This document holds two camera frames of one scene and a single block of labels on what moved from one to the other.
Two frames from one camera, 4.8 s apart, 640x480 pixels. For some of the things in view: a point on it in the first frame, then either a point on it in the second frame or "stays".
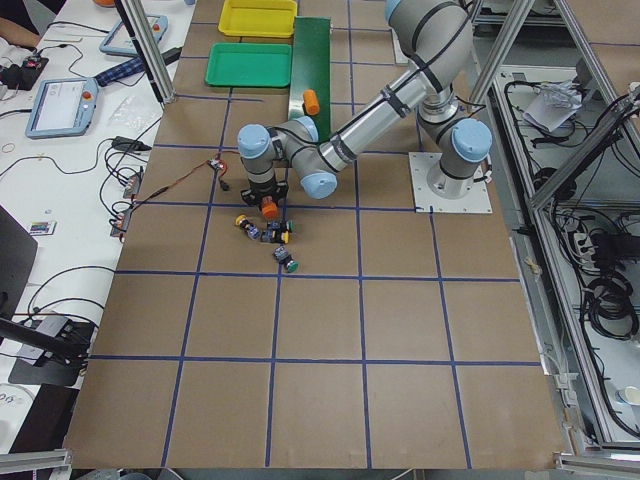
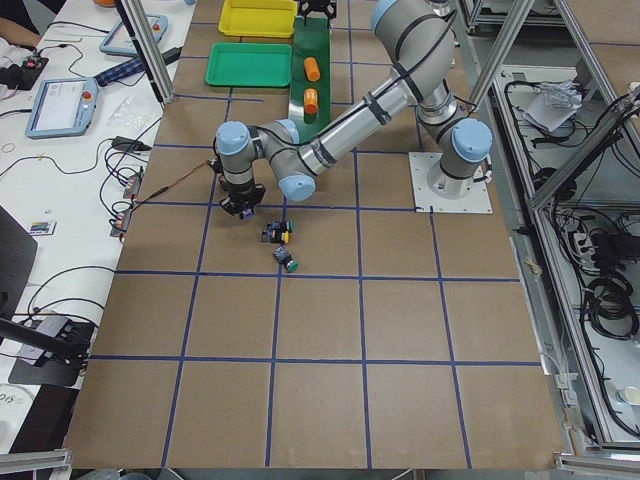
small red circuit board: [216, 163] stays
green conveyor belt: [311, 69] stays
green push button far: [280, 253] stays
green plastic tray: [247, 64] stays
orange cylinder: [311, 102] → [312, 69]
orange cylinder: [269, 208] → [311, 101]
